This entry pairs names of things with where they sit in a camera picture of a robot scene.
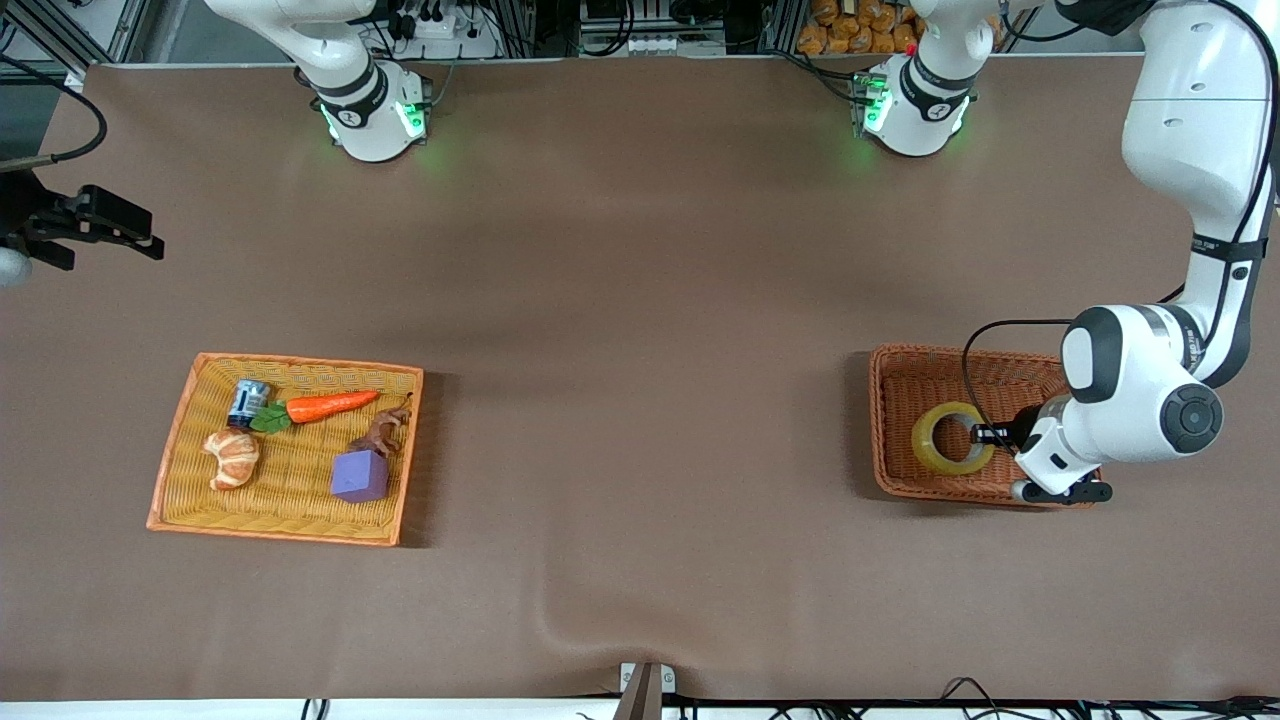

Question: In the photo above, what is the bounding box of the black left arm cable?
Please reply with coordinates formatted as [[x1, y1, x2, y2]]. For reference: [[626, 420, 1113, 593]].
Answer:
[[962, 0, 1280, 441]]

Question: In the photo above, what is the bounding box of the white power strip with plugs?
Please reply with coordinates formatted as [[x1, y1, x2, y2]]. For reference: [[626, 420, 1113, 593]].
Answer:
[[395, 8, 501, 59]]

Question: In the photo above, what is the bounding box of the purple foam cube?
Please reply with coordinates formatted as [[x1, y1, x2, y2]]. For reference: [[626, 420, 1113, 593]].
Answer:
[[332, 450, 391, 506]]

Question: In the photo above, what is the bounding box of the metal table edge bracket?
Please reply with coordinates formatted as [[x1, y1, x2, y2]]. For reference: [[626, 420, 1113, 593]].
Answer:
[[620, 662, 677, 720]]

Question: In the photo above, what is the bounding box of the yellowish clear tape roll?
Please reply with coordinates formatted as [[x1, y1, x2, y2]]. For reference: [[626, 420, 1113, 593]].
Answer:
[[910, 402, 996, 476]]

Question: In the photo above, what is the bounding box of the small blue silver can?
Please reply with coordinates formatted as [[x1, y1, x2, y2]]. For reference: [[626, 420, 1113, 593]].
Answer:
[[227, 378, 272, 429]]

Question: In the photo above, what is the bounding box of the orange toy carrot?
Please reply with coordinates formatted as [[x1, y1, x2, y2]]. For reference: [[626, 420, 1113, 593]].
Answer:
[[250, 390, 383, 433]]

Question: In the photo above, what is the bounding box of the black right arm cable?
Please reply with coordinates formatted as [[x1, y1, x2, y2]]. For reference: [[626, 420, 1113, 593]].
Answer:
[[0, 55, 109, 167]]

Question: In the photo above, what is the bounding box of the pile of orange objects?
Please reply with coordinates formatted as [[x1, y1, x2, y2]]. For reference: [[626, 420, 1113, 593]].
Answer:
[[797, 0, 1004, 56]]

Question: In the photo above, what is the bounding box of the aluminium frame profile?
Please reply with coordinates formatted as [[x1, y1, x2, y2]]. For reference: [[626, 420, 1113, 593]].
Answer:
[[0, 0, 151, 86]]

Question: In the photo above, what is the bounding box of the toy croissant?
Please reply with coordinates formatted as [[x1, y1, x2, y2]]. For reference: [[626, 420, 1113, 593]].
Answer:
[[203, 428, 261, 491]]

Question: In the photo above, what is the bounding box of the orange yellow wicker tray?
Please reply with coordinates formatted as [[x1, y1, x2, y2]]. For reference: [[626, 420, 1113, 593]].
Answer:
[[146, 350, 425, 549]]

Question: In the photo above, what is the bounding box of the long white power strip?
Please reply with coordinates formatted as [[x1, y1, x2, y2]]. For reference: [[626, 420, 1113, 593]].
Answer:
[[583, 35, 728, 57]]

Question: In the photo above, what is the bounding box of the brown wicker basket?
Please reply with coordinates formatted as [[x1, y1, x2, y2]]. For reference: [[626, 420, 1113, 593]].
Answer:
[[868, 345, 1105, 509]]

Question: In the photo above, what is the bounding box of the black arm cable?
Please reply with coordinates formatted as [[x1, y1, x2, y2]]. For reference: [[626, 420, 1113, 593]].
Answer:
[[0, 55, 109, 167], [962, 0, 1280, 441]]

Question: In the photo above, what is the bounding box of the brown toy animal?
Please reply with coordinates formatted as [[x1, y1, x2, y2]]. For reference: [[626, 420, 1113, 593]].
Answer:
[[348, 393, 414, 459]]

